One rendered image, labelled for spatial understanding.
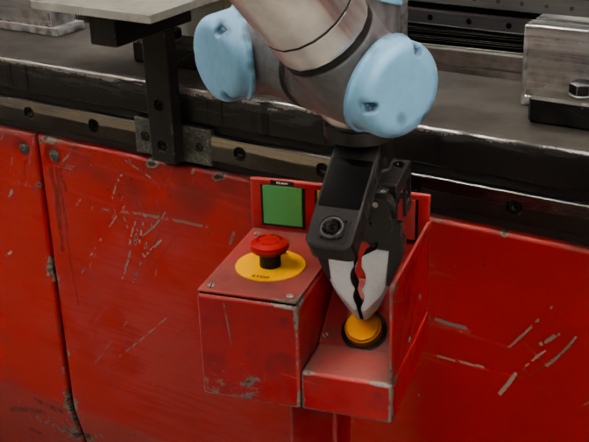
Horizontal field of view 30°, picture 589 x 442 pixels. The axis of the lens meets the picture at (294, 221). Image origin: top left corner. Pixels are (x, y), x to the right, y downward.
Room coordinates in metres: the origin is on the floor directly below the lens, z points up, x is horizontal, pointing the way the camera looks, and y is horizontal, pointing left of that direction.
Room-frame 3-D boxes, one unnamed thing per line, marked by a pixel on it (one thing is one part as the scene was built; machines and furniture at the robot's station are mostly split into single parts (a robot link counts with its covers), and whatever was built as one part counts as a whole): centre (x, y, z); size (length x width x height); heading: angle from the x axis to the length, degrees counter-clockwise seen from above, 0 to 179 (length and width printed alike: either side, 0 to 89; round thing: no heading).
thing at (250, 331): (1.00, -0.02, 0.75); 0.20 x 0.16 x 0.18; 70
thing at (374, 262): (0.99, -0.09, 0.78); 0.06 x 0.03 x 0.09; 160
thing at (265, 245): (1.01, 0.03, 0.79); 0.04 x 0.04 x 0.04
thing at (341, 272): (1.00, -0.06, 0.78); 0.06 x 0.03 x 0.09; 160
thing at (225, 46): (0.90, 0.01, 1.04); 0.11 x 0.11 x 0.08; 35
